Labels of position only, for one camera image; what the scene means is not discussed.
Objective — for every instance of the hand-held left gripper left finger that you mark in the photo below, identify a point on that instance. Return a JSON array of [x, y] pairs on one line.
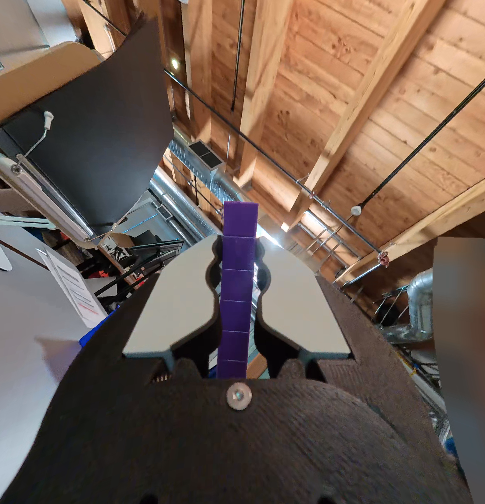
[[175, 311]]

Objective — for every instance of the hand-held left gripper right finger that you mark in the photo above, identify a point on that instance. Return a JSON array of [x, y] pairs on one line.
[[301, 315]]

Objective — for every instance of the long purple block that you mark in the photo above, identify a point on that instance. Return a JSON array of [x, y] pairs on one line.
[[238, 283]]

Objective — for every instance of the blue plastic bin with tag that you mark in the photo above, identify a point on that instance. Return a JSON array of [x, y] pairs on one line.
[[94, 332]]

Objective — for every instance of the paper sheets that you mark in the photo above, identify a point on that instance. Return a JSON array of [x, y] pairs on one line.
[[75, 291]]

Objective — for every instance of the metal ventilation ducts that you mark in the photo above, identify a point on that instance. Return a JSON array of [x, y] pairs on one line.
[[226, 185]]

